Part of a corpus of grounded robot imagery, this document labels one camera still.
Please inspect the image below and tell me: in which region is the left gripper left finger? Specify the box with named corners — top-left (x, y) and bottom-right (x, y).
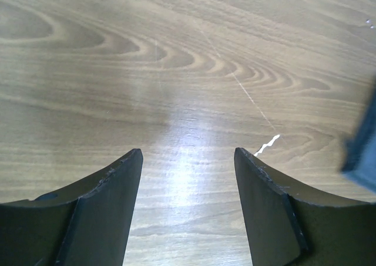
top-left (1, 149), bottom-right (143, 265)

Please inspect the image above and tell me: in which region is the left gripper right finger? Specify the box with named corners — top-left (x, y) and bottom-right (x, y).
top-left (234, 147), bottom-right (375, 265)

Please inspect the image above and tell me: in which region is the dark blue towel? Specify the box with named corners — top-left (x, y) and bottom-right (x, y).
top-left (341, 88), bottom-right (375, 192)

